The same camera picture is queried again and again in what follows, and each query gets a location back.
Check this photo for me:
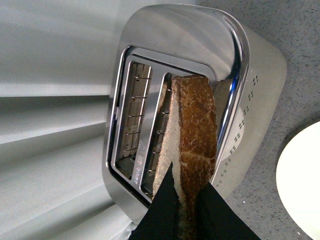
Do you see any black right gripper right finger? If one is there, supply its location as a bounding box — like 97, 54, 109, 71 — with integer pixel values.
197, 183, 259, 240

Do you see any white round plate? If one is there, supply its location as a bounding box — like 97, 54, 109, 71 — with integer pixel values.
276, 122, 320, 240

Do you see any brown bread slice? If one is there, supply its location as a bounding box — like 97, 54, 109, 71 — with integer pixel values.
153, 75, 217, 240

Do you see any grey curtain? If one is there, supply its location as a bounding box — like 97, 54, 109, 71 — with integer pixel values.
0, 0, 201, 240

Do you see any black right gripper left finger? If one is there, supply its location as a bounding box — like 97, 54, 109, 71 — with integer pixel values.
129, 164, 180, 240

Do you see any beige steel toaster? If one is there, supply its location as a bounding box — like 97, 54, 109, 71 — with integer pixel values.
102, 4, 287, 223

